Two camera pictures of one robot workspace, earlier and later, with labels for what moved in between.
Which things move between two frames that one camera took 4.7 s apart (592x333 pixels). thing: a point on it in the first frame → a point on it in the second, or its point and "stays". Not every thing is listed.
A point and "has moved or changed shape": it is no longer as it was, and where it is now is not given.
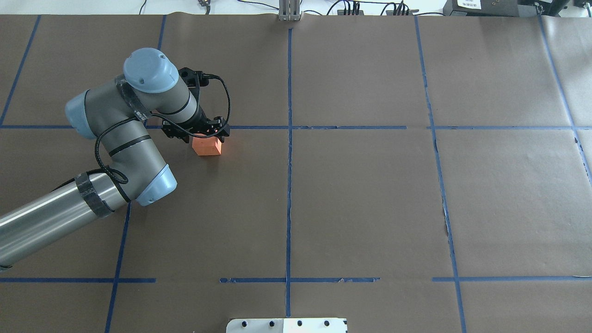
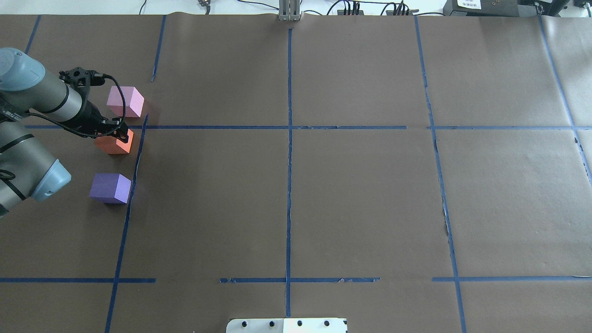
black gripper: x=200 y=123 → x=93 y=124
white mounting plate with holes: x=286 y=325 stays
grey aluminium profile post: x=289 y=10 stays
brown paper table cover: x=411 y=173 stays
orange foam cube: x=206 y=145 has moved or changed shape
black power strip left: x=350 y=12 stays
